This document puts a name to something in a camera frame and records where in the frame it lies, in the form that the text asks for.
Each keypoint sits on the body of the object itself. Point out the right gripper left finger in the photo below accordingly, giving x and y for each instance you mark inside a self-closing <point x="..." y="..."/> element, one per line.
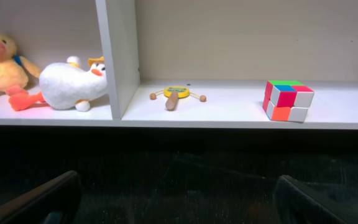
<point x="42" y="202"/>

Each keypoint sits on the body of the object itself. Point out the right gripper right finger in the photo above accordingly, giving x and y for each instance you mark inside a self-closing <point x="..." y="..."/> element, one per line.
<point x="303" y="205"/>

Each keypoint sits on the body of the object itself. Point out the many-coloured puzzle cube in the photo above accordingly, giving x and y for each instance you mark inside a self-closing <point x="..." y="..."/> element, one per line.
<point x="286" y="101"/>

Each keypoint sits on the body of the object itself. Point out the yellow rattle drum toy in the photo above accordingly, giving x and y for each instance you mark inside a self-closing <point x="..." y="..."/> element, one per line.
<point x="176" y="92"/>

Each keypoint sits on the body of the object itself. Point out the white plush duck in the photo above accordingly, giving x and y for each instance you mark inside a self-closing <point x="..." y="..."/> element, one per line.
<point x="67" y="85"/>

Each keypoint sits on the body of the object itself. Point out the white shelf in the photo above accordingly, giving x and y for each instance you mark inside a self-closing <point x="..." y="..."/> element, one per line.
<point x="238" y="102"/>

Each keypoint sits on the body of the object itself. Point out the yellow plush duck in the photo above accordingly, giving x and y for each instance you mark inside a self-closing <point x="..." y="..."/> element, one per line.
<point x="5" y="71"/>

